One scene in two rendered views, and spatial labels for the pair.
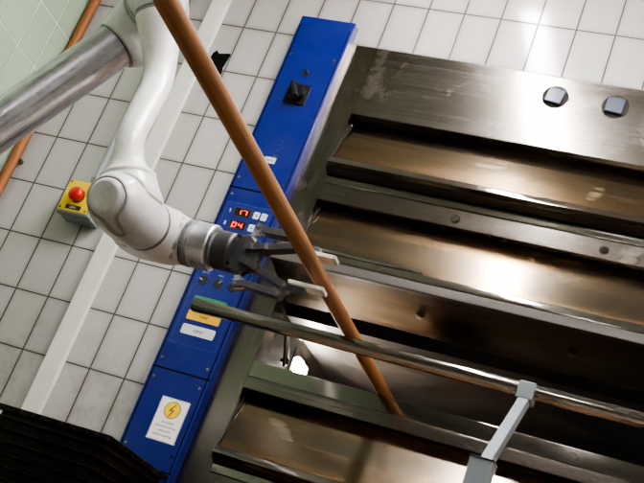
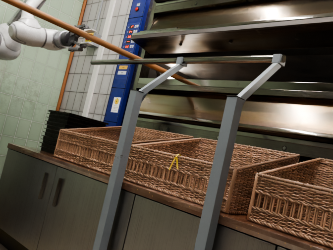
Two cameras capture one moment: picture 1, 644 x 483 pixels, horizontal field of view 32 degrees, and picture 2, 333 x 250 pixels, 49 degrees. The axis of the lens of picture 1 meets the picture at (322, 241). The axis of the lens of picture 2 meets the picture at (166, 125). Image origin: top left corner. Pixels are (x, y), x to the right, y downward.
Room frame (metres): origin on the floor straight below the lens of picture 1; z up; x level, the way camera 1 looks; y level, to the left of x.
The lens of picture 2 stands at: (0.50, -1.08, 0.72)
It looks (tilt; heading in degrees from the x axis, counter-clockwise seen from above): 5 degrees up; 22
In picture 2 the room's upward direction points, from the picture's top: 13 degrees clockwise
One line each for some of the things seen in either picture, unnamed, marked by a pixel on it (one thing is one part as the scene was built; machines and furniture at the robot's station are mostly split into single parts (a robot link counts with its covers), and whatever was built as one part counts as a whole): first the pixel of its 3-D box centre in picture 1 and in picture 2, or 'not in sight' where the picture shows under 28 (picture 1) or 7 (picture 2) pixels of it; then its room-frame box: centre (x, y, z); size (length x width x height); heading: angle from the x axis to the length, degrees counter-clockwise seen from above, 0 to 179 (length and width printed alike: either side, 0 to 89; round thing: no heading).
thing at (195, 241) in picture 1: (203, 245); (64, 39); (2.03, 0.20, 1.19); 0.09 x 0.06 x 0.09; 158
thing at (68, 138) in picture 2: not in sight; (123, 146); (2.28, -0.15, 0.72); 0.56 x 0.49 x 0.28; 67
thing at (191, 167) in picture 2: not in sight; (210, 166); (2.06, -0.69, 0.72); 0.56 x 0.49 x 0.28; 68
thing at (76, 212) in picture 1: (83, 202); (92, 39); (2.83, 0.62, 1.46); 0.10 x 0.07 x 0.10; 68
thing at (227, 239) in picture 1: (238, 254); (71, 38); (2.00, 0.14, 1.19); 0.09 x 0.07 x 0.08; 68
